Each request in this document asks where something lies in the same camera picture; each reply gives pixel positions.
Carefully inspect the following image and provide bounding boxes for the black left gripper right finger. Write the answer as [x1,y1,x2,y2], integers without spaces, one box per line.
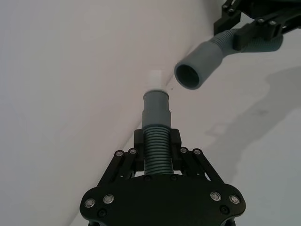
[170,129,225,186]

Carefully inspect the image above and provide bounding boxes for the grey corrugated hose wide cuff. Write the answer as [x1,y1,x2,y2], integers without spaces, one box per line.
[174,29,283,91]

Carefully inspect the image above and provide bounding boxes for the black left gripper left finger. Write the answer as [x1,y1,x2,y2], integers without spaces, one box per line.
[100,129,145,187]

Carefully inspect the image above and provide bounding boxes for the small white block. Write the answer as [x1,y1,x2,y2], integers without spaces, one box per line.
[150,69,163,90]

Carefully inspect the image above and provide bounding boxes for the white table cloth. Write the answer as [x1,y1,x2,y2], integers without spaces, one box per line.
[67,0,301,226]

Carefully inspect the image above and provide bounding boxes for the grey corrugated hose narrow cuff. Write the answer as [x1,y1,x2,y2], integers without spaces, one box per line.
[142,88,175,176]

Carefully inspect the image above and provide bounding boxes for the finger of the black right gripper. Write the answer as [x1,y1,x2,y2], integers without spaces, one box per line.
[214,0,250,34]
[233,7,301,51]

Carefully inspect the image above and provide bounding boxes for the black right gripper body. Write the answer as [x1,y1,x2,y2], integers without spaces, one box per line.
[244,0,301,18]

